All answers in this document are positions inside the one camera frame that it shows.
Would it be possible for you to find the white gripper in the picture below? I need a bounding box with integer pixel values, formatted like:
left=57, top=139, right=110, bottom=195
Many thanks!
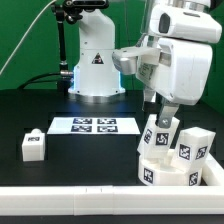
left=137, top=38, right=213, bottom=128

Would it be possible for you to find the white round stool seat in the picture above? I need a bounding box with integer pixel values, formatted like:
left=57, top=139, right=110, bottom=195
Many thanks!
left=138, top=149, right=202, bottom=186

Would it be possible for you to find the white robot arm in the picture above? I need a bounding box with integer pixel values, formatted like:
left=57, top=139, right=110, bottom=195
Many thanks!
left=64, top=0, right=222, bottom=128

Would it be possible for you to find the white fiducial marker sheet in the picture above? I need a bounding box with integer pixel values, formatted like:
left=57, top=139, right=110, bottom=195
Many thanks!
left=48, top=117, right=140, bottom=135

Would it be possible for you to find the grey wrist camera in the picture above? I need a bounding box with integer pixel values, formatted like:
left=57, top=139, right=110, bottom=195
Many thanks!
left=112, top=46, right=161, bottom=75

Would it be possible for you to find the white right fence rail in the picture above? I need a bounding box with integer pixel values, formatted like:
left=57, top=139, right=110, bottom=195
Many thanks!
left=202, top=154, right=224, bottom=187

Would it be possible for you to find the white fence rail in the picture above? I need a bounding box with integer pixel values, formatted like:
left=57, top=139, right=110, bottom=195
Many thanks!
left=202, top=154, right=224, bottom=187
left=0, top=186, right=224, bottom=216

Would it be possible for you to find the white front fence rail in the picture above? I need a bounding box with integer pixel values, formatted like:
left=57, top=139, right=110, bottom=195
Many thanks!
left=0, top=186, right=224, bottom=216

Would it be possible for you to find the black cable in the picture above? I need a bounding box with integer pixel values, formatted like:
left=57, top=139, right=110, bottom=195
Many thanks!
left=17, top=72, right=73, bottom=90

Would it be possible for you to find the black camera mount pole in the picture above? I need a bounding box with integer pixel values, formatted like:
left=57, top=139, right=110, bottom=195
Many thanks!
left=50, top=0, right=109, bottom=96

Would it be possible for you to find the white cable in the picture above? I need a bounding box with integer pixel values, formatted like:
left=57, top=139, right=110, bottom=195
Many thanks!
left=0, top=0, right=58, bottom=77

